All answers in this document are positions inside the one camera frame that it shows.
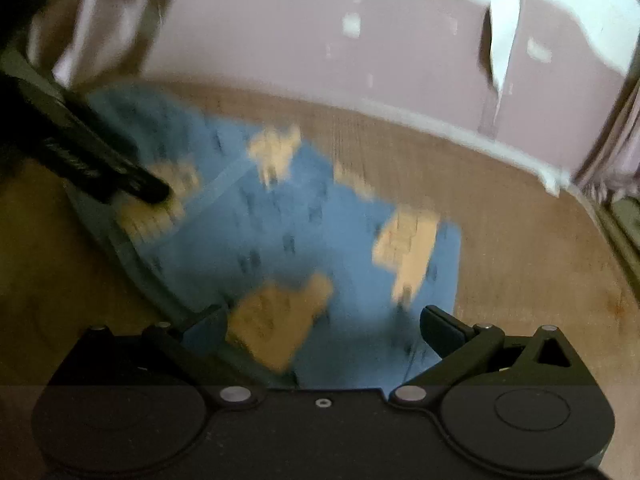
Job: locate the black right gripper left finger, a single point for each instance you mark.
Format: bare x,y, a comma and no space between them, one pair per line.
207,332

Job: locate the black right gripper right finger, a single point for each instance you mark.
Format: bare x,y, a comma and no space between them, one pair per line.
463,350

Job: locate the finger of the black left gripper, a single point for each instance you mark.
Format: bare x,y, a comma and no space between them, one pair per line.
68,137

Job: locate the blue patterned child pants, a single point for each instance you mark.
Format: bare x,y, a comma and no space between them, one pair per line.
238,233

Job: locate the pink curtain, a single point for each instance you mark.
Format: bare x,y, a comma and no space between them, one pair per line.
611,171

